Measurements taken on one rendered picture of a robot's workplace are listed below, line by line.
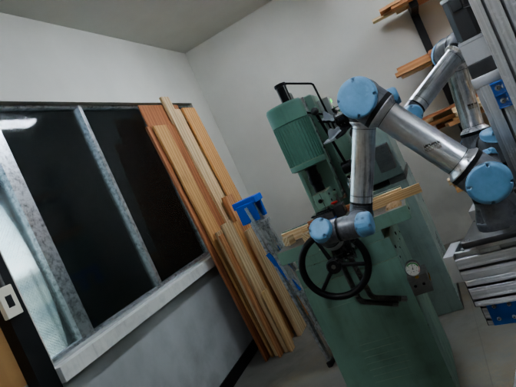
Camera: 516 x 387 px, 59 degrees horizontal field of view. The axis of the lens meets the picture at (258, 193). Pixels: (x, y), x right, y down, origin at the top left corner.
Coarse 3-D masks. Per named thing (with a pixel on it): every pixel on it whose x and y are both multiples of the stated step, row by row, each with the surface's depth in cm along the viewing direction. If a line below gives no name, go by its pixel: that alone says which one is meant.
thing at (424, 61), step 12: (396, 0) 347; (408, 0) 347; (420, 0) 364; (384, 12) 360; (396, 12) 380; (420, 24) 386; (420, 36) 388; (420, 60) 363; (408, 72) 362; (444, 108) 356; (480, 108) 344; (432, 120) 378; (444, 120) 363; (456, 120) 350
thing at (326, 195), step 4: (328, 188) 214; (320, 192) 210; (324, 192) 208; (328, 192) 209; (316, 196) 209; (320, 196) 208; (324, 196) 208; (328, 196) 207; (332, 196) 216; (316, 200) 209; (324, 200) 208; (328, 200) 208; (332, 200) 211; (316, 204) 210; (320, 204) 209; (324, 204) 208; (328, 204) 208; (320, 208) 209
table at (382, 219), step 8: (400, 200) 201; (384, 208) 200; (400, 208) 188; (408, 208) 194; (376, 216) 191; (384, 216) 190; (392, 216) 189; (400, 216) 188; (408, 216) 188; (376, 224) 192; (384, 224) 191; (392, 224) 190; (296, 240) 218; (288, 248) 208; (296, 248) 203; (312, 248) 201; (280, 256) 206; (288, 256) 205; (296, 256) 204
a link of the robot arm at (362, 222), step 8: (352, 216) 141; (360, 216) 140; (368, 216) 139; (336, 224) 142; (344, 224) 141; (352, 224) 140; (360, 224) 139; (368, 224) 138; (336, 232) 142; (344, 232) 141; (352, 232) 140; (360, 232) 139; (368, 232) 139; (344, 240) 144
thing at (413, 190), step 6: (414, 186) 200; (396, 192) 202; (402, 192) 202; (408, 192) 201; (414, 192) 200; (420, 192) 200; (384, 198) 204; (390, 198) 204; (396, 198) 203; (402, 198) 202; (378, 204) 206; (384, 204) 205; (306, 228) 217
